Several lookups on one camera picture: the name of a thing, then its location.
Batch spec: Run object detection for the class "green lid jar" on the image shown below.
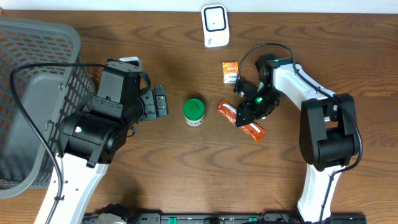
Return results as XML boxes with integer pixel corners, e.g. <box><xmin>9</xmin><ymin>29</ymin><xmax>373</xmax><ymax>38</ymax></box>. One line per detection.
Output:
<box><xmin>183</xmin><ymin>98</ymin><xmax>205</xmax><ymax>126</ymax></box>

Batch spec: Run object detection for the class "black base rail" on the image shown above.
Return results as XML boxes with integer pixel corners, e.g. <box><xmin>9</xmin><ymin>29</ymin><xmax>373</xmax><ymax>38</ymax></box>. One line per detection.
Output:
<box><xmin>82</xmin><ymin>203</ymin><xmax>368</xmax><ymax>224</ymax></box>

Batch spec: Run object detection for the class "white black barcode scanner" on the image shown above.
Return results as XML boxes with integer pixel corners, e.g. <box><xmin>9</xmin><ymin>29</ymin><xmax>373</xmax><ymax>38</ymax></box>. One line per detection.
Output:
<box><xmin>201</xmin><ymin>4</ymin><xmax>230</xmax><ymax>48</ymax></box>

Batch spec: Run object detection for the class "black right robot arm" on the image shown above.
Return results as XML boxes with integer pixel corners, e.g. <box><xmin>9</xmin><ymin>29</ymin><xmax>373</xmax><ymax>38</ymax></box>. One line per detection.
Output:
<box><xmin>234</xmin><ymin>54</ymin><xmax>363</xmax><ymax>223</ymax></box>

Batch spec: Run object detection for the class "dark grey plastic basket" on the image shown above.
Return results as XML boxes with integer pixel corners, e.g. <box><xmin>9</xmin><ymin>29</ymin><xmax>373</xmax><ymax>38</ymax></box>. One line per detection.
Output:
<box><xmin>1</xmin><ymin>16</ymin><xmax>95</xmax><ymax>198</ymax></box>

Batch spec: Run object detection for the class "red brown chocolate bar wrapper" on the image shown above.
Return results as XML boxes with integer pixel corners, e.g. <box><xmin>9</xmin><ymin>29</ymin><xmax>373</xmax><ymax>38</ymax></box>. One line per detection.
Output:
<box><xmin>217</xmin><ymin>100</ymin><xmax>266</xmax><ymax>142</ymax></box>

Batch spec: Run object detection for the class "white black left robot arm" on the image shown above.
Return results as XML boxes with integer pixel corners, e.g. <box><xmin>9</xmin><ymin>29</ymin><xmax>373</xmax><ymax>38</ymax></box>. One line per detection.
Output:
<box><xmin>35</xmin><ymin>57</ymin><xmax>169</xmax><ymax>223</ymax></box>

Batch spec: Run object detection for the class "small orange carton box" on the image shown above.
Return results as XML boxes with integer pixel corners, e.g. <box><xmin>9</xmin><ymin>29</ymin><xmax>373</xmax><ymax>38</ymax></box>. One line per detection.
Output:
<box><xmin>222</xmin><ymin>62</ymin><xmax>239</xmax><ymax>84</ymax></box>

